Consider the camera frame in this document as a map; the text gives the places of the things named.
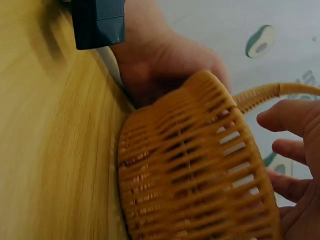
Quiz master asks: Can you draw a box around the person's left hand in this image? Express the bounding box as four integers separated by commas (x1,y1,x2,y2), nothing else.
109,0,237,127

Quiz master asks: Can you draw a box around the person's right hand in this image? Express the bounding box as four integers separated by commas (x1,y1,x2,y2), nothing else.
256,99,320,240

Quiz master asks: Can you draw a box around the yellow woven plastic basket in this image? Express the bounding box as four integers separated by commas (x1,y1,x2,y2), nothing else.
116,69,320,240

